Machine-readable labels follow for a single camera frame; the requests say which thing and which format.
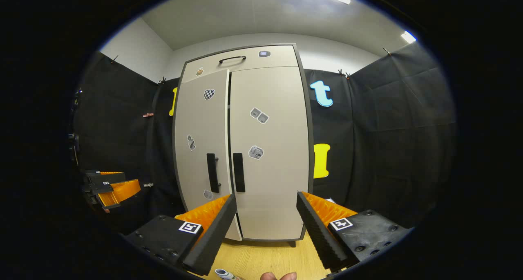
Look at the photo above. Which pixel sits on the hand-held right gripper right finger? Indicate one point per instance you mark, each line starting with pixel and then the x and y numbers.
pixel 318 235

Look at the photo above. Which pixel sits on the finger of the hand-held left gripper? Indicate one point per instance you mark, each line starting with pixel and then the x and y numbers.
pixel 120 192
pixel 106 177

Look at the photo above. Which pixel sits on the black backdrop cloth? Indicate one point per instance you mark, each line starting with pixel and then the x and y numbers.
pixel 388 149

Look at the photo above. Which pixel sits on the white and grey cabinet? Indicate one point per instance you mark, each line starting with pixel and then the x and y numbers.
pixel 245 71

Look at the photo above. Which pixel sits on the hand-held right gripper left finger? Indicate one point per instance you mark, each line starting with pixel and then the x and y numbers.
pixel 206 239

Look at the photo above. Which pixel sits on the small ceiling light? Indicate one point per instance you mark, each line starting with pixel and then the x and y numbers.
pixel 408 36

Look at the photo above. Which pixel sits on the white cabinet door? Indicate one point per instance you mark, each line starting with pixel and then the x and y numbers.
pixel 278 182
pixel 200 120

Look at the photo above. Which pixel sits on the white cabinet drawer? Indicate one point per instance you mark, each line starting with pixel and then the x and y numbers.
pixel 282 61

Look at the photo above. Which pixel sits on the white bottle with green label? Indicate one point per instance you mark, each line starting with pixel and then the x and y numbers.
pixel 225 274

